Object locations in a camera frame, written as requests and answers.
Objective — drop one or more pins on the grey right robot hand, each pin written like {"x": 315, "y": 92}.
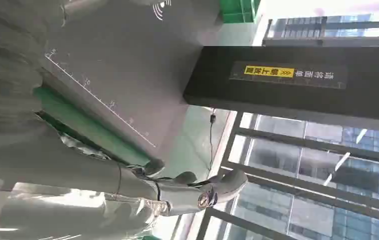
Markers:
{"x": 77, "y": 172}

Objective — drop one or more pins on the crumpled silver plastic bag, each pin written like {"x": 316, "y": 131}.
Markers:
{"x": 83, "y": 147}

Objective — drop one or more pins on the green plastic crate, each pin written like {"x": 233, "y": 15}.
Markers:
{"x": 237, "y": 10}
{"x": 86, "y": 127}

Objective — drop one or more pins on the grey platform with ruler marks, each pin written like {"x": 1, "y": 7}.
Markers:
{"x": 126, "y": 66}

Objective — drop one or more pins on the ribbed grey right arm sleeve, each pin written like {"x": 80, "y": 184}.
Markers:
{"x": 7, "y": 66}

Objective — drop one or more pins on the black and yellow label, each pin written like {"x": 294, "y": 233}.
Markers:
{"x": 289, "y": 74}

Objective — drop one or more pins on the black machine housing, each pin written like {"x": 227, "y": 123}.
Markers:
{"x": 368, "y": 96}

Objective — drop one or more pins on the dark window frame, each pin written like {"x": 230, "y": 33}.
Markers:
{"x": 308, "y": 188}

